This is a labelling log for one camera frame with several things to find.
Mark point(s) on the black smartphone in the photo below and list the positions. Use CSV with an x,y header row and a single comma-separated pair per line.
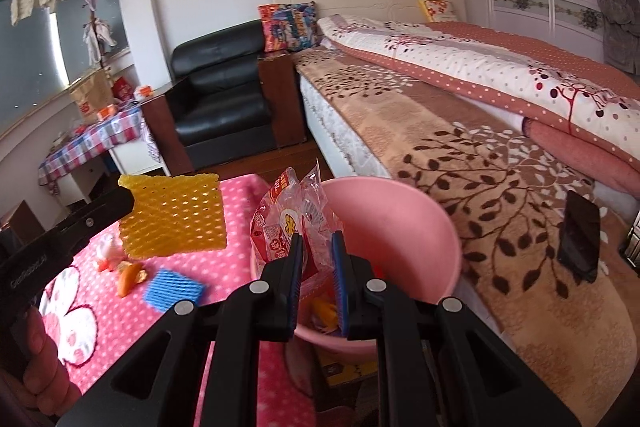
x,y
580,237

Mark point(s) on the white bed mattress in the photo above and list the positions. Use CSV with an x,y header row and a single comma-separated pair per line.
x,y
330,137

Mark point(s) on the black metallic object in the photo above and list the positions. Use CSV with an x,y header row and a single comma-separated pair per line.
x,y
631,239

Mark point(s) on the white garment on coat rack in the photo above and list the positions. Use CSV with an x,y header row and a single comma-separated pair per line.
x,y
97,34

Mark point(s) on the yellow printed carton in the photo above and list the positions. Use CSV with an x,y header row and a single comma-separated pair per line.
x,y
345,367

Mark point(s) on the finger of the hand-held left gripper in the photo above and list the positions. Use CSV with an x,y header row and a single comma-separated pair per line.
x,y
110,207

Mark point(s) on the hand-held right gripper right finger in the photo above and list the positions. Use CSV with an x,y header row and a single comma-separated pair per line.
x,y
339,282

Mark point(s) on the pink dotted printed blanket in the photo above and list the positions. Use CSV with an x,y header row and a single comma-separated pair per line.
x,y
240,227

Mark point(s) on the clear red snack bag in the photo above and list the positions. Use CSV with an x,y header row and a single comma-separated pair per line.
x,y
285,217

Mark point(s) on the colourful printed cushion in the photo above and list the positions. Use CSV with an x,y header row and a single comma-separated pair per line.
x,y
287,24

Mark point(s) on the dark window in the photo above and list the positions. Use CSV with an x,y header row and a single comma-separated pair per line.
x,y
50,57

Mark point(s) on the person's left hand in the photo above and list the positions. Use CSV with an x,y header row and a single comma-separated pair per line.
x,y
47,342

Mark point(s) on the bed with floral bedding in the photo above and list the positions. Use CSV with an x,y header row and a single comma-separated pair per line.
x,y
450,167

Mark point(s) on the white floral quilt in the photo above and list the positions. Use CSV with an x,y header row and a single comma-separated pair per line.
x,y
475,57

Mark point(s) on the blue foam net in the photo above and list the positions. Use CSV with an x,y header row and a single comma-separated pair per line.
x,y
175,289

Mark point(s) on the checkered cloth side table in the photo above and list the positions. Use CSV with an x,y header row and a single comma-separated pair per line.
x,y
95,137

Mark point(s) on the brown paper bag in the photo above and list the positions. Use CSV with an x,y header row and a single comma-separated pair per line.
x,y
92,94

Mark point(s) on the orange and white wrapper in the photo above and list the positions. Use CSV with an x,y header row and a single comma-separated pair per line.
x,y
131,279

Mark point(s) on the red paper bag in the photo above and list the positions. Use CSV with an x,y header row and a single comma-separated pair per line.
x,y
122,89

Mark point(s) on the white desk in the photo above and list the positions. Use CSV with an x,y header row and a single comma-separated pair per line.
x,y
135,159

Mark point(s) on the yellow foam net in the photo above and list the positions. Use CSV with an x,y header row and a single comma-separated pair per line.
x,y
175,217

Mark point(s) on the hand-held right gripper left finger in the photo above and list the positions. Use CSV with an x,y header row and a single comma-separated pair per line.
x,y
298,287

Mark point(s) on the pink plastic bucket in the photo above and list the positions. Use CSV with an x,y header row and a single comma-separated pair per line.
x,y
400,227

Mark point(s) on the black leather armchair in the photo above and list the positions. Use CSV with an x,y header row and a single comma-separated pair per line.
x,y
220,97

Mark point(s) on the small orange box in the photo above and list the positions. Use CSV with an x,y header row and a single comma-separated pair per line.
x,y
107,112

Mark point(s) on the yellow printed pillow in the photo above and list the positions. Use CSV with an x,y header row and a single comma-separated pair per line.
x,y
440,9

